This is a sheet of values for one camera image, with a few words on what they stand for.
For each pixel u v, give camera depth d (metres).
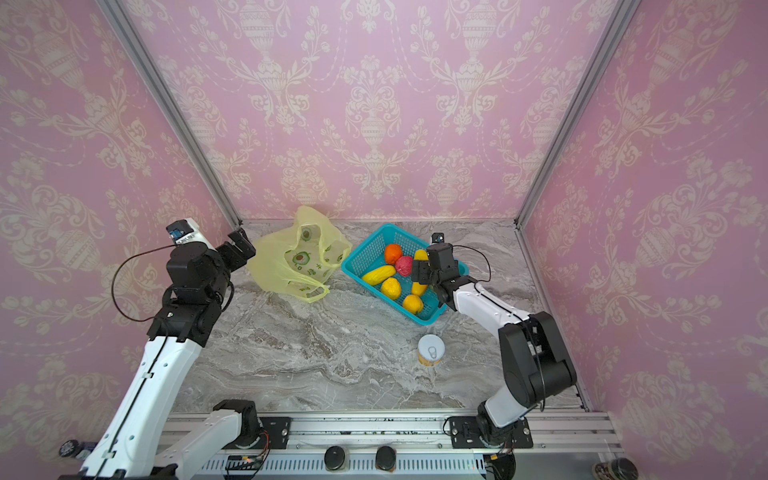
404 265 1.00
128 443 0.39
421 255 0.98
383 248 1.07
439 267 0.70
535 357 0.49
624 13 0.68
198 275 0.50
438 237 0.81
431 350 0.82
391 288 0.95
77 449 0.56
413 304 0.92
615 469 0.61
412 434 0.76
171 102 0.86
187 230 0.57
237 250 0.64
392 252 1.05
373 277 1.00
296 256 1.10
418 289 0.96
